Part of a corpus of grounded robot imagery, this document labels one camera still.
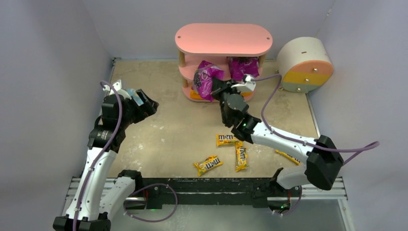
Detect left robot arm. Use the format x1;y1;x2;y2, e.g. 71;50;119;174
53;89;159;231

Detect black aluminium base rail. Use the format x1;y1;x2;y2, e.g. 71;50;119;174
66;177;348;211

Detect pink three-tier shelf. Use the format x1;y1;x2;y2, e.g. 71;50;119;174
175;23;273;102

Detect yellow m&m bag vertical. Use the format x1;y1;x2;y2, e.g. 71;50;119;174
235;146;248;172

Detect large orange gummy candy bag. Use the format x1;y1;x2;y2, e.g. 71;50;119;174
190;84;202;100

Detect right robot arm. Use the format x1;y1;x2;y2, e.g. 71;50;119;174
211;79;344;191

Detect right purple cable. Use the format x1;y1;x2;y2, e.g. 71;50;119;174
252;74;381;218

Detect round cream drawer cabinet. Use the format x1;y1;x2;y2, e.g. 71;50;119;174
277;37;334;93

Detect yellow m&m bag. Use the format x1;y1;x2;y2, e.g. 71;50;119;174
216;134;241;147
193;155;224;177
275;150;300;165

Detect blue white blister pack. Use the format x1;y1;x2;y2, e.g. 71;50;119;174
127;89;144;106

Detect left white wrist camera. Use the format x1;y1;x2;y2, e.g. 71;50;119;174
100;80;130;98

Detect purple grape candy bag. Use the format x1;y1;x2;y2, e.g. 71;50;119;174
228;57;259;81
192;60;225;102

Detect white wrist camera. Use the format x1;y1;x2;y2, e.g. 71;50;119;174
100;80;130;98
231;74;256;93

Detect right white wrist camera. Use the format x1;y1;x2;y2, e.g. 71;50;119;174
231;74;256;93

